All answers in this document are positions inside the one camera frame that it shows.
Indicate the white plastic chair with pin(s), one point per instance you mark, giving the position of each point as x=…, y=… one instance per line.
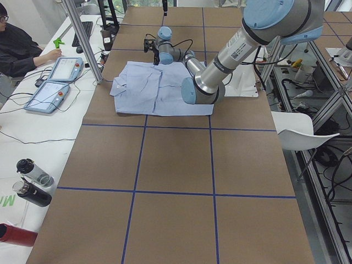
x=296, y=133

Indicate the upper blue teach pendant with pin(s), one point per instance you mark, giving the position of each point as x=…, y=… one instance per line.
x=66, y=69

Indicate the clear bottle black lid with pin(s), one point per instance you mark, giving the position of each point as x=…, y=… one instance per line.
x=30, y=169

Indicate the person in black clothes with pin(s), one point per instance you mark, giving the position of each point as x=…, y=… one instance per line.
x=19, y=53

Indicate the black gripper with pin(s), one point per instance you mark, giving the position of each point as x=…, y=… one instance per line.
x=156, y=54

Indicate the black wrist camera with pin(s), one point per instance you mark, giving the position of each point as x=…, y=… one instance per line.
x=149, y=45

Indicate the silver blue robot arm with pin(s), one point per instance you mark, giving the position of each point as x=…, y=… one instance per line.
x=293, y=21
x=165, y=7

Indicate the green plastic clamp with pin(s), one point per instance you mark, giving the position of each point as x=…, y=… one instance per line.
x=58, y=42

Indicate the red bottle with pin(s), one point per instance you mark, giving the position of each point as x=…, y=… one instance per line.
x=17, y=236

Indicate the blue striped button shirt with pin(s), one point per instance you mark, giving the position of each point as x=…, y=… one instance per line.
x=145, y=88

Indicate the blue teach pendant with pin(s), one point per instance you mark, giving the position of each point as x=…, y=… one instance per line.
x=48, y=97
x=66, y=69

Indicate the person's hand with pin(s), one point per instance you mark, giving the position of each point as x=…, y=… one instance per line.
x=53, y=54

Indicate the aluminium frame post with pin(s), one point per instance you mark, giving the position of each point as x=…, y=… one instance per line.
x=83, y=39

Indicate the lower blue teach pendant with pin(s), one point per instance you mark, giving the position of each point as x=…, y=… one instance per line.
x=48, y=97

